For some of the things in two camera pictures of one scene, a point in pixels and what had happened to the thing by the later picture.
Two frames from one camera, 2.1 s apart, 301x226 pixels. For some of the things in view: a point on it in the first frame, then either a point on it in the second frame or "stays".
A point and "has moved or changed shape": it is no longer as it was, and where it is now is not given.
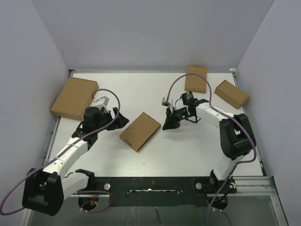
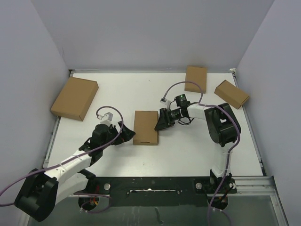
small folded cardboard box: (231, 94) stays
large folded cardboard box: (76, 96) stays
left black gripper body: (105, 118) -> (113, 133)
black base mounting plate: (155, 191) stays
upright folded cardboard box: (194, 83) stays
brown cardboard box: (140, 132) has moved or changed shape
